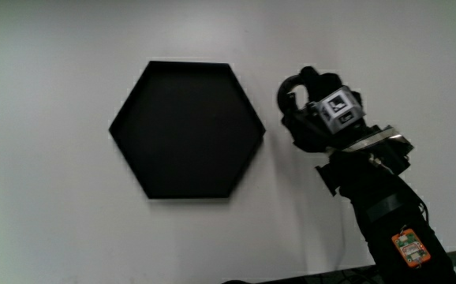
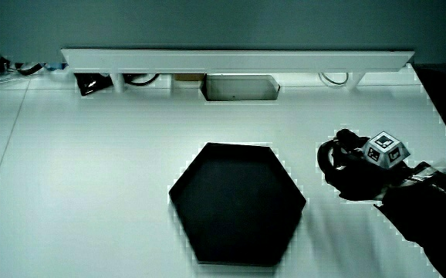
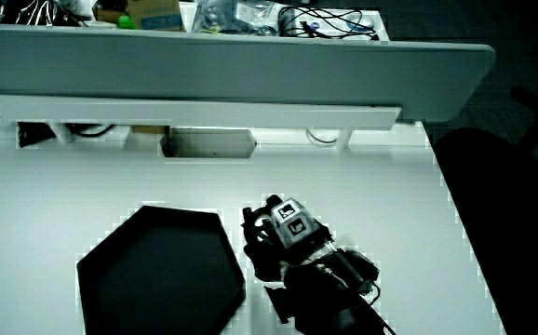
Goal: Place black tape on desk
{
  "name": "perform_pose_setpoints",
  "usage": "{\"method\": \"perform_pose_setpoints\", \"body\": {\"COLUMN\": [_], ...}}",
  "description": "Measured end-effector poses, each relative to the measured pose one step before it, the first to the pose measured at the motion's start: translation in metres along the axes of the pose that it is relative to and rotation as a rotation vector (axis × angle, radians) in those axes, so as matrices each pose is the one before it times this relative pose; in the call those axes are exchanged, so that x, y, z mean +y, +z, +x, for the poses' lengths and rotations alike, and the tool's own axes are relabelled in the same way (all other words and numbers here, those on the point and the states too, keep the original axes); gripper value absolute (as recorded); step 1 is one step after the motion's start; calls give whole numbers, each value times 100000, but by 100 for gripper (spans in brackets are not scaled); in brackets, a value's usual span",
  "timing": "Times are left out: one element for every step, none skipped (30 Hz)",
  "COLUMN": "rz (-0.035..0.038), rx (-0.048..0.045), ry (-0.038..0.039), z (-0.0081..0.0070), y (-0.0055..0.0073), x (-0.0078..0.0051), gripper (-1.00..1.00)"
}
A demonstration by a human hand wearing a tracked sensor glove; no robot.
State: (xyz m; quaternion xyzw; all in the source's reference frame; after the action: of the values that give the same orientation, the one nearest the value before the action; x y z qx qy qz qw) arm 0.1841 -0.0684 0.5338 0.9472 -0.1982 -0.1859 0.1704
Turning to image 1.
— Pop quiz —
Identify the black hexagonal tray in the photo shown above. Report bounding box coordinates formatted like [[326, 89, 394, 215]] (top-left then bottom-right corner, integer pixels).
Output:
[[108, 60, 267, 200]]

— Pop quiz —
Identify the black tape roll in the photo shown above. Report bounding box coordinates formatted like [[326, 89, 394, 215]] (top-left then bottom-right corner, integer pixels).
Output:
[[276, 74, 310, 118]]

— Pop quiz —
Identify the person's right forearm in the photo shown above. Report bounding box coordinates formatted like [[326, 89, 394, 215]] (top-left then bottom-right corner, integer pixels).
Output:
[[315, 125, 456, 284]]

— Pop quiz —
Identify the person's right hand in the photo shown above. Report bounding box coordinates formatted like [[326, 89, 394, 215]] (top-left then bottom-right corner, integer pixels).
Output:
[[281, 65, 372, 154]]

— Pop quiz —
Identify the orange circuit board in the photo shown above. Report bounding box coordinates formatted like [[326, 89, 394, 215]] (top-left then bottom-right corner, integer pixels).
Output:
[[391, 228, 432, 269]]

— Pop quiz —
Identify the white desk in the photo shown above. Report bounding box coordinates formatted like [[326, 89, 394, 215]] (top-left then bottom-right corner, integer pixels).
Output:
[[0, 0, 456, 284]]

